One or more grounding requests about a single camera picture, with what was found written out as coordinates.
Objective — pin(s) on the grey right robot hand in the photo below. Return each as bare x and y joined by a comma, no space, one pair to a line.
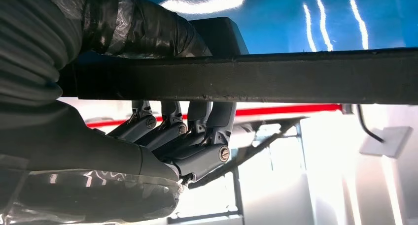
81,145

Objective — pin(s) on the grey square plate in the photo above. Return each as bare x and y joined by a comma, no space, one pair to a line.
388,142

